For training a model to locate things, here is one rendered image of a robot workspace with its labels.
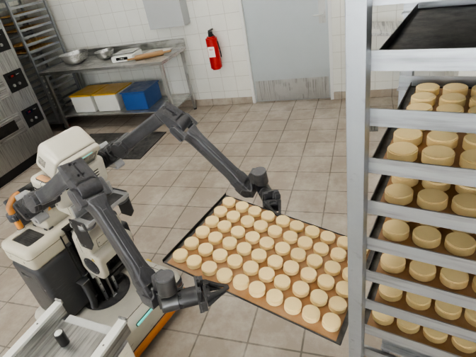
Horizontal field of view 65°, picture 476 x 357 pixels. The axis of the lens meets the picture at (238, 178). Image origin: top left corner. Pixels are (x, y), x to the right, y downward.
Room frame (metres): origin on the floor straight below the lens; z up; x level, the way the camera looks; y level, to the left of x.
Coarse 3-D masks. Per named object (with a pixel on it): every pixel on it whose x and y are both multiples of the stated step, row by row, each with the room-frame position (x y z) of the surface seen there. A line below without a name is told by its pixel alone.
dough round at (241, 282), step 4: (236, 276) 0.82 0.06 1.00; (240, 276) 0.82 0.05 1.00; (244, 276) 0.82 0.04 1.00; (236, 280) 0.81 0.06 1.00; (240, 280) 0.81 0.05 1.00; (244, 280) 0.80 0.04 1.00; (248, 280) 0.80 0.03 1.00; (236, 284) 0.80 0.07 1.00; (240, 284) 0.79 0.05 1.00; (244, 284) 0.79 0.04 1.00; (248, 284) 0.80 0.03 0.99; (236, 288) 0.79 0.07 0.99; (240, 288) 0.79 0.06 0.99; (244, 288) 0.79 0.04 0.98
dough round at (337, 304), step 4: (336, 296) 0.72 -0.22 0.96; (332, 300) 0.70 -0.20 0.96; (336, 300) 0.70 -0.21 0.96; (340, 300) 0.70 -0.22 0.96; (344, 300) 0.70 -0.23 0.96; (332, 304) 0.69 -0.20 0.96; (336, 304) 0.69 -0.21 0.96; (340, 304) 0.69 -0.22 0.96; (344, 304) 0.69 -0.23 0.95; (332, 308) 0.68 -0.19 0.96; (336, 308) 0.68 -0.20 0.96; (340, 308) 0.68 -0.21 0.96; (344, 308) 0.68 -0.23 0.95; (336, 312) 0.67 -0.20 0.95; (340, 312) 0.67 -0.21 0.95
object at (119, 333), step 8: (120, 320) 0.83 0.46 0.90; (112, 328) 0.81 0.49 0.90; (120, 328) 0.80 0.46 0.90; (128, 328) 0.83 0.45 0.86; (112, 336) 0.78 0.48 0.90; (120, 336) 0.79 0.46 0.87; (104, 344) 0.75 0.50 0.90; (112, 344) 0.76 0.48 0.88; (120, 344) 0.78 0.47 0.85; (96, 352) 0.73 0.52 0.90; (104, 352) 0.73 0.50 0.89; (112, 352) 0.75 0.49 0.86
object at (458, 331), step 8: (368, 304) 0.53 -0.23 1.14; (376, 304) 0.52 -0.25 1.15; (384, 304) 0.52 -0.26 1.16; (384, 312) 0.51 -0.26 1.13; (392, 312) 0.50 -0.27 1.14; (400, 312) 0.49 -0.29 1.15; (408, 312) 0.49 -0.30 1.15; (408, 320) 0.48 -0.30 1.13; (416, 320) 0.47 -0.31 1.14; (424, 320) 0.47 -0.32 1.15; (432, 320) 0.46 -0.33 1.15; (432, 328) 0.46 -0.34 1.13; (440, 328) 0.45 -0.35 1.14; (448, 328) 0.44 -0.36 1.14; (456, 328) 0.43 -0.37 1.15; (464, 328) 0.43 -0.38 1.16; (456, 336) 0.43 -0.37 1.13; (464, 336) 0.42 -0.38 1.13; (472, 336) 0.42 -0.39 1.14
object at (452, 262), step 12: (372, 240) 0.53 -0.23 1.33; (384, 240) 0.52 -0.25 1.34; (384, 252) 0.52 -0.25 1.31; (396, 252) 0.50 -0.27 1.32; (408, 252) 0.49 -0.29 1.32; (420, 252) 0.48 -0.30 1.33; (432, 252) 0.47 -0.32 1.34; (444, 264) 0.46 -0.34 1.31; (456, 264) 0.45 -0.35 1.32; (468, 264) 0.44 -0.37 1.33
